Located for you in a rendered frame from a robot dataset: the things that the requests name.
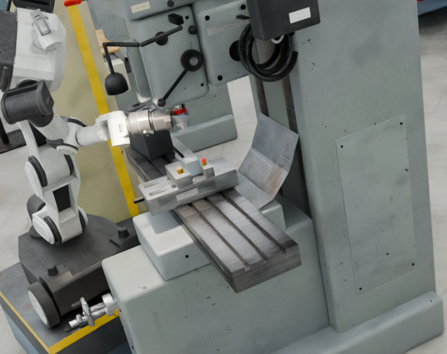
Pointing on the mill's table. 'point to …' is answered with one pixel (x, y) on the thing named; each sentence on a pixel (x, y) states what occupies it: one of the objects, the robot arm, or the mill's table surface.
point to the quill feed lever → (195, 62)
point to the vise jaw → (178, 175)
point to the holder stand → (148, 147)
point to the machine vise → (164, 187)
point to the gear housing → (142, 7)
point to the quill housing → (169, 57)
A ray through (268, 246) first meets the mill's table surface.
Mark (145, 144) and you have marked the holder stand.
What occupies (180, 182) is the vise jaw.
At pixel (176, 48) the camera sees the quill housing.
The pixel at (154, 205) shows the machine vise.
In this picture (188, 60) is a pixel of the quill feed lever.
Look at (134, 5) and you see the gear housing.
